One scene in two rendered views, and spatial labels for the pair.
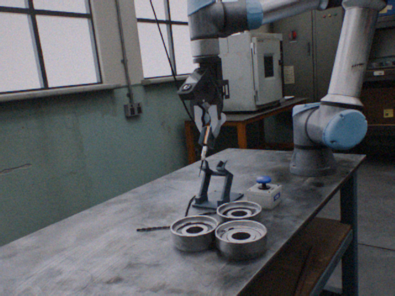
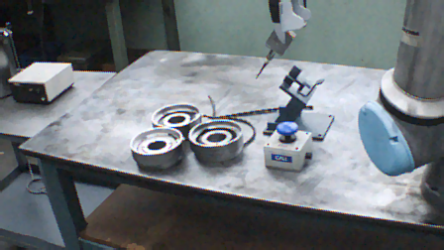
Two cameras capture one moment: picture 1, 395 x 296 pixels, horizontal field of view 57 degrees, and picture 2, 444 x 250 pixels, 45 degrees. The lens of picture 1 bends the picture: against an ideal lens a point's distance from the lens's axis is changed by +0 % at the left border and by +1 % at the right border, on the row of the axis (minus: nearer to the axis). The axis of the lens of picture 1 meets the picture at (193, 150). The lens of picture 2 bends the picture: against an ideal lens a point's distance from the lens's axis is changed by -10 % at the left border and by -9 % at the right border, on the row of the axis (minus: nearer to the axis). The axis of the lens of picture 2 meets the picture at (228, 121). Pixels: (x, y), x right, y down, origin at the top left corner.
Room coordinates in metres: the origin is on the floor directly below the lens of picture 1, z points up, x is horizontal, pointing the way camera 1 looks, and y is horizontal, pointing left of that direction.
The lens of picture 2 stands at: (0.69, -1.08, 1.38)
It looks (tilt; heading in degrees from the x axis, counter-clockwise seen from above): 27 degrees down; 82
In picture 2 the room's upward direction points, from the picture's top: 7 degrees counter-clockwise
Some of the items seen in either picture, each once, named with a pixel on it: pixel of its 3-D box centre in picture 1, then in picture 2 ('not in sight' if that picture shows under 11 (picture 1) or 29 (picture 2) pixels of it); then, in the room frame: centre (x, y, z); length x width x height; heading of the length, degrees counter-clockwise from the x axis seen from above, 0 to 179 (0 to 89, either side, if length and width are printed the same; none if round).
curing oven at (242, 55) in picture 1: (244, 74); not in sight; (3.35, -0.53, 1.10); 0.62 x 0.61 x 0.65; 143
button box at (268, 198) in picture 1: (265, 194); (290, 149); (0.93, -0.18, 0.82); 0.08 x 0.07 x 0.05; 143
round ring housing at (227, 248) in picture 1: (241, 239); (157, 149); (0.69, -0.08, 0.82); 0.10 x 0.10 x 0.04
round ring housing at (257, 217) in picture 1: (239, 216); (216, 141); (0.81, -0.09, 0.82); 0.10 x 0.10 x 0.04
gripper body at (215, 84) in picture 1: (209, 80); not in sight; (0.99, -0.06, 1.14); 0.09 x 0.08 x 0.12; 145
